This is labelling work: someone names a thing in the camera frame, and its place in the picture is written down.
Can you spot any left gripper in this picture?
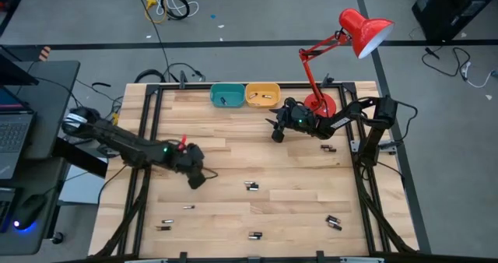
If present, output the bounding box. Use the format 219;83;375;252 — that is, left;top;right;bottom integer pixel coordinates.
170;142;207;190

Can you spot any black side desk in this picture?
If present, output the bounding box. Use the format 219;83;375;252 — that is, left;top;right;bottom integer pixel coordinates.
0;59;82;256

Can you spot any black monitor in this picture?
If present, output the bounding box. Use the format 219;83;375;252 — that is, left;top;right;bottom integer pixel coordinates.
0;47;40;87

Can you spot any black computer mouse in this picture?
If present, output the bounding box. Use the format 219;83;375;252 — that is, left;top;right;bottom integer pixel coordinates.
13;194;48;232

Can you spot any long thin black cable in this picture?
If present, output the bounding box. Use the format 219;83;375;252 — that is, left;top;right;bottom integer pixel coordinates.
133;0;173;82

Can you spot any yellow floor cable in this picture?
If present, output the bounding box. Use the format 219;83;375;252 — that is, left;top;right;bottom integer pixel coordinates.
144;0;168;25

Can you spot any light grey box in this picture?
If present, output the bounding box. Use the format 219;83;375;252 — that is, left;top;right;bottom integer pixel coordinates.
58;164;109;205

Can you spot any black computer tower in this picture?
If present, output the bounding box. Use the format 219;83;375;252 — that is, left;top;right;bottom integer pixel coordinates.
411;0;498;43

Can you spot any short black cable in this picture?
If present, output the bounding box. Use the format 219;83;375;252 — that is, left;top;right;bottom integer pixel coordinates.
91;82;113;95

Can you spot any thick black cable loop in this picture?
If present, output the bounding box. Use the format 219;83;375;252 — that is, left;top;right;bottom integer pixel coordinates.
134;68;167;84

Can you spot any teal plastic bin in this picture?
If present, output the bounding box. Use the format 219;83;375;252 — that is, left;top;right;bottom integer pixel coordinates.
209;82;247;109

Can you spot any white coiled floor cable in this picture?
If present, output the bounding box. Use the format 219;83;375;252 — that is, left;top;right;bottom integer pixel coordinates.
153;0;200;19

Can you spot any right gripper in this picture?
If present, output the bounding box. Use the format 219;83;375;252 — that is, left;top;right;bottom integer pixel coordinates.
265;97;318;143

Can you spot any white floor cable with plug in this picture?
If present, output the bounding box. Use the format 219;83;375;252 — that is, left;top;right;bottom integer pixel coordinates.
460;61;498;89

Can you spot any red desk lamp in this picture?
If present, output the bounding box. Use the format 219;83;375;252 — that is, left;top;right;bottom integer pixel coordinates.
298;8;395;119

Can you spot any black coiled floor cable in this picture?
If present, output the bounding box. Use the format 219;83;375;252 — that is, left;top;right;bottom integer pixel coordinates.
162;0;191;21

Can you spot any dark laptop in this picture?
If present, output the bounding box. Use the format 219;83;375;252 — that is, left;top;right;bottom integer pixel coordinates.
0;86;39;181

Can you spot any yellow plastic bin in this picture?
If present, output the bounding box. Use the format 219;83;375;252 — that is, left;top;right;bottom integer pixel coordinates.
245;82;282;109

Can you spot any black floor cable with plug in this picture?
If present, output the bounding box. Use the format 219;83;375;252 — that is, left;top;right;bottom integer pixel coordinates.
422;46;472;78

